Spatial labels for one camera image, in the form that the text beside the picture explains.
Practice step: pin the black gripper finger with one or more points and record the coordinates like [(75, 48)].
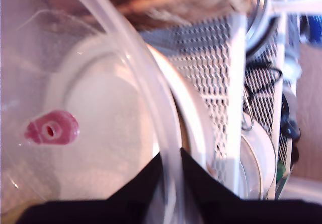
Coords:
[(141, 191), (203, 188)]

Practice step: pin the clear plastic microwave lid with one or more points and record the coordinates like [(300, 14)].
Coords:
[(100, 103)]

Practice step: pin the white metal shelf unit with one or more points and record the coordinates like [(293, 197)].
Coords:
[(236, 83)]

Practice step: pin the beige plastic bowl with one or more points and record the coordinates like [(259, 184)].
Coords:
[(193, 108)]

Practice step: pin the stainless steel mixing bowl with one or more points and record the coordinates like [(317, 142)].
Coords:
[(261, 40)]

